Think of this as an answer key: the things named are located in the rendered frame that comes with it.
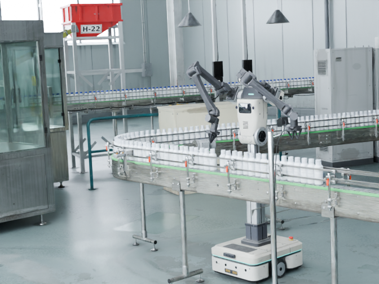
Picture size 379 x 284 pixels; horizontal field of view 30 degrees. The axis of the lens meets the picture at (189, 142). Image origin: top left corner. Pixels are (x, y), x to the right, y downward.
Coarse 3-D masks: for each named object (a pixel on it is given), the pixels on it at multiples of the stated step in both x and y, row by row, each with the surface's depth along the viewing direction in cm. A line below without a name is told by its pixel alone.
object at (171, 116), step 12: (168, 108) 960; (180, 108) 948; (192, 108) 955; (204, 108) 963; (228, 108) 978; (168, 120) 967; (180, 120) 950; (192, 120) 958; (204, 120) 965; (228, 120) 980; (192, 192) 969
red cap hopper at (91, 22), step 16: (64, 16) 1199; (80, 16) 1160; (96, 16) 1171; (112, 16) 1181; (80, 32) 1168; (96, 32) 1179; (64, 48) 1217; (112, 48) 1250; (112, 64) 1253; (112, 80) 1194; (80, 112) 1176; (112, 112) 1265; (80, 128) 1179; (80, 144) 1181; (80, 160) 1187
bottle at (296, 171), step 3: (297, 159) 476; (294, 162) 478; (297, 162) 476; (300, 162) 477; (294, 165) 476; (297, 165) 475; (294, 168) 477; (297, 168) 476; (294, 171) 477; (297, 171) 476; (294, 174) 477; (297, 174) 476; (294, 177) 478; (294, 180) 478; (297, 180) 477; (300, 180) 477
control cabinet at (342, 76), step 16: (336, 48) 1096; (352, 48) 1108; (368, 48) 1120; (320, 64) 1116; (336, 64) 1099; (352, 64) 1111; (368, 64) 1123; (320, 80) 1122; (336, 80) 1101; (352, 80) 1114; (368, 80) 1126; (320, 96) 1126; (336, 96) 1104; (352, 96) 1117; (368, 96) 1129; (320, 112) 1130; (336, 112) 1107; (352, 144) 1126; (368, 144) 1138; (336, 160) 1116; (352, 160) 1129; (368, 160) 1141
